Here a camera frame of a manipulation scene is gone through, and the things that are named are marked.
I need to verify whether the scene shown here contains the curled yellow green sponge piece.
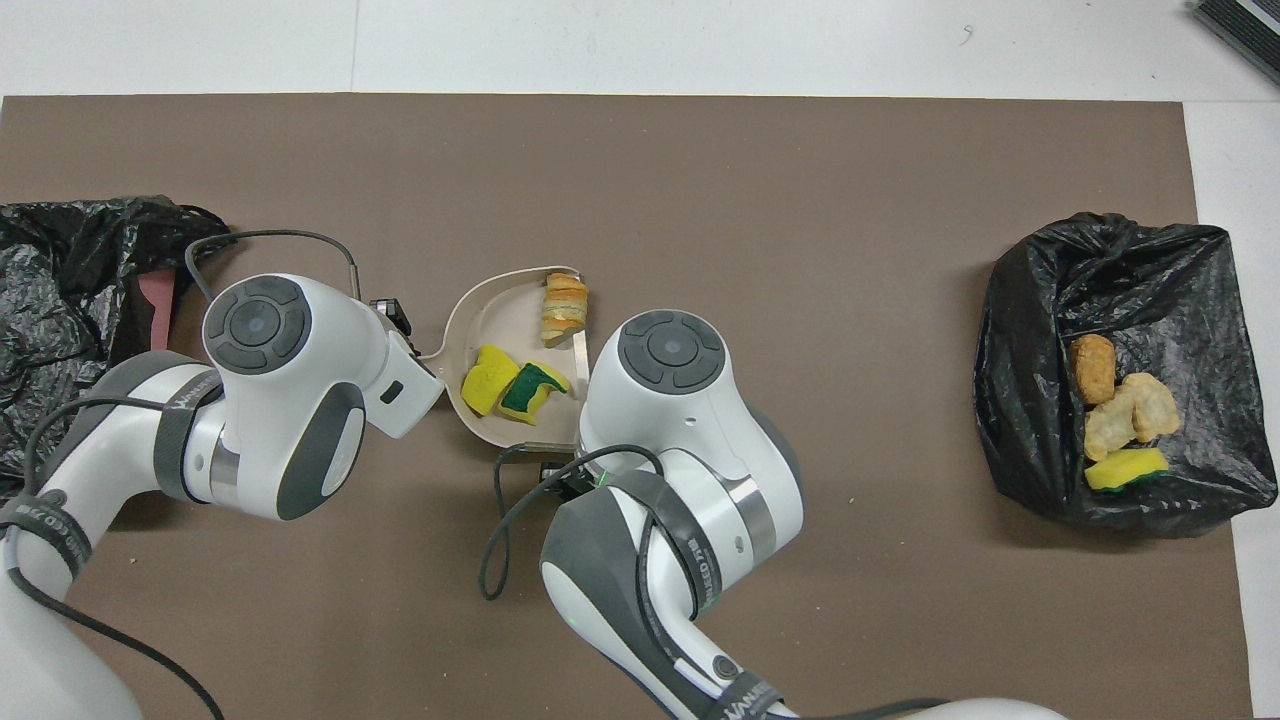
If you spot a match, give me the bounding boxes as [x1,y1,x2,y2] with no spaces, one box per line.
[498,361,573,427]

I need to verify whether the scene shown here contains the pink bin box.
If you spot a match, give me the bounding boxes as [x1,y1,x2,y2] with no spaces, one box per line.
[138,270,178,337]

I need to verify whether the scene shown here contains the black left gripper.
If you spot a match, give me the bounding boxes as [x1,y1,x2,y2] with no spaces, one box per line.
[369,297,417,342]

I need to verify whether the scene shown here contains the black trash bag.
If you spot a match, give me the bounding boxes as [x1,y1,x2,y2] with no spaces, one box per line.
[975,211,1280,539]
[0,195,239,501]

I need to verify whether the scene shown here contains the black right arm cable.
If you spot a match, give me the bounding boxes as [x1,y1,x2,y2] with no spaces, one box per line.
[479,443,951,720]

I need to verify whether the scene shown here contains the pale yellow toy pastry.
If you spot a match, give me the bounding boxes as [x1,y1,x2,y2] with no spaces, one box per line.
[1083,385,1141,463]

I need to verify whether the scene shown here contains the brown cracked toy bread roll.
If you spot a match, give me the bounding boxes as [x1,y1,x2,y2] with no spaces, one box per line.
[1067,333,1117,406]

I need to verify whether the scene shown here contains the orange striped toy croissant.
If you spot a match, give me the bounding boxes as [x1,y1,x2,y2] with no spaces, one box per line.
[1120,372,1183,441]
[541,272,591,350]

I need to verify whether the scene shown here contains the plain yellow sponge piece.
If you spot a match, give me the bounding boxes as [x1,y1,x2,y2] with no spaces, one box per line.
[460,344,522,418]

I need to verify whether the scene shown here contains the beige plastic dustpan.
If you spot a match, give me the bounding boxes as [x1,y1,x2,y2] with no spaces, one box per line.
[418,265,592,452]

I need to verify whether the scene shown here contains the brown table mat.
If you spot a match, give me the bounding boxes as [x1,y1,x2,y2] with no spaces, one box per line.
[0,93,1256,720]

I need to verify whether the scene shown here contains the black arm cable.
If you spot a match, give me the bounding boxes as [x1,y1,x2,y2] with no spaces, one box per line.
[479,443,951,720]
[0,229,363,720]

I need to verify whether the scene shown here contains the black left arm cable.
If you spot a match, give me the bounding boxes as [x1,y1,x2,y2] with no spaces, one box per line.
[0,229,363,720]

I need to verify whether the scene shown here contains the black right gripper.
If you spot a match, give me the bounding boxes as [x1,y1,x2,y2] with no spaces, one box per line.
[540,459,602,502]

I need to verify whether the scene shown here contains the dark ribbed grille device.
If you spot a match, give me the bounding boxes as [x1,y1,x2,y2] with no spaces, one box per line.
[1190,0,1280,86]

